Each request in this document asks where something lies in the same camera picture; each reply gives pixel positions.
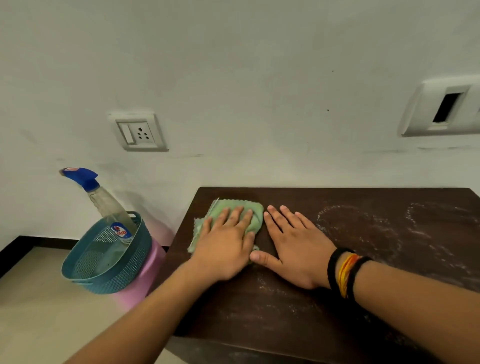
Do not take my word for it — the person's left hand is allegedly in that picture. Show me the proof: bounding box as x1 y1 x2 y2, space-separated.
187 206 256 283

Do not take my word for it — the person's right hand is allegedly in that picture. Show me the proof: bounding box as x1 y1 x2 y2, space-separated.
249 205 337 290

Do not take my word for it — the green cleaning cloth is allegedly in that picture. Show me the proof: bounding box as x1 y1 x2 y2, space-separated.
187 197 265 254

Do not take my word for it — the person's left forearm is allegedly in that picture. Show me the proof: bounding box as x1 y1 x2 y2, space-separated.
64 259 220 364

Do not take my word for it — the person's right forearm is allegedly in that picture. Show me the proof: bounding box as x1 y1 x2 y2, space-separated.
335 252 480 364

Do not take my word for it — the black wrist band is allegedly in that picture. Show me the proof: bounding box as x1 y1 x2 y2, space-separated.
327 247 355 292
346 256 374 305

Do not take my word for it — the orange yellow wrist thread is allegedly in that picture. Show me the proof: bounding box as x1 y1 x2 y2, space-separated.
337 254 363 299

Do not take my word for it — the pink plastic stool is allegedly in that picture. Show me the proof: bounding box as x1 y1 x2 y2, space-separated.
110 217 177 313

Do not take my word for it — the teal perforated plastic basket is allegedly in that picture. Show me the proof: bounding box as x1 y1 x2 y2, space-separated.
61 211 153 295

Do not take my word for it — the clear spray bottle blue nozzle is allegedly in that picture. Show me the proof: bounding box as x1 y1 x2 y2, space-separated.
59 167 139 245

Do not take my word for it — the white wall socket with switch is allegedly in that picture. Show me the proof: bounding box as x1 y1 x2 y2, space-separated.
106 110 169 153

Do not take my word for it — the white wall plate with opening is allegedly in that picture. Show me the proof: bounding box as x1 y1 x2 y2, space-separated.
397 74 480 138

